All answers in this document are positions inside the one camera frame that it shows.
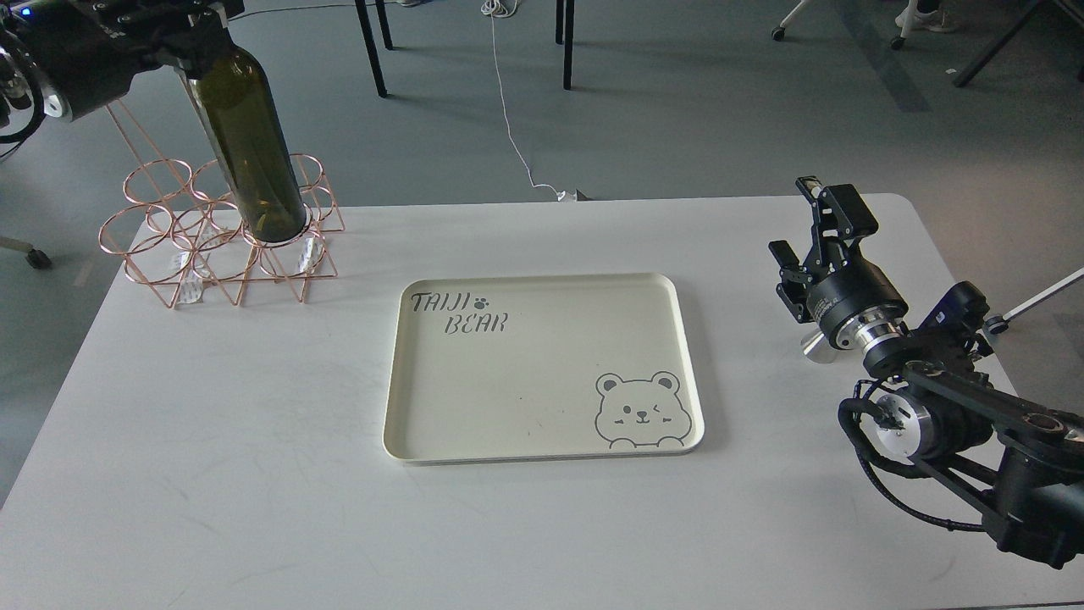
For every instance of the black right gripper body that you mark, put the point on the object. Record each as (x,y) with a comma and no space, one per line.
(857,306)

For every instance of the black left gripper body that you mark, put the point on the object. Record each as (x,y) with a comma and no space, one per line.
(89,52)

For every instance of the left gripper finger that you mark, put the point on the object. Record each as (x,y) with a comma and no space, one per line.
(134,13)
(194,58)

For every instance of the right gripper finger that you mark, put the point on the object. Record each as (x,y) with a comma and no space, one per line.
(841,219)
(797,278)

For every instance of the dark green wine bottle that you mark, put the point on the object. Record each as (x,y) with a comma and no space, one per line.
(239,117)

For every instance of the steel double jigger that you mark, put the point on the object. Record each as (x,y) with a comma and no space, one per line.
(817,348)

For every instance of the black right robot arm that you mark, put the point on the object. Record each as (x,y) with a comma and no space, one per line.
(925,412)

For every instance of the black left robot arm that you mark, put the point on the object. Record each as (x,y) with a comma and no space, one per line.
(23,91)

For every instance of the white rod with caster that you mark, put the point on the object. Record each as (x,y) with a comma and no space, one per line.
(1000,323)

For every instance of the office chair base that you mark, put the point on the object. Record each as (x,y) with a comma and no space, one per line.
(915,16)

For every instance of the grey caster wheel left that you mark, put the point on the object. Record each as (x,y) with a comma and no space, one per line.
(35,257)

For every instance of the cream bear serving tray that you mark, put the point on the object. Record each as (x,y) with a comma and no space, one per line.
(550,366)

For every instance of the copper wire wine rack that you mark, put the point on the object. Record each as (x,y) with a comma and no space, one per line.
(180,233)

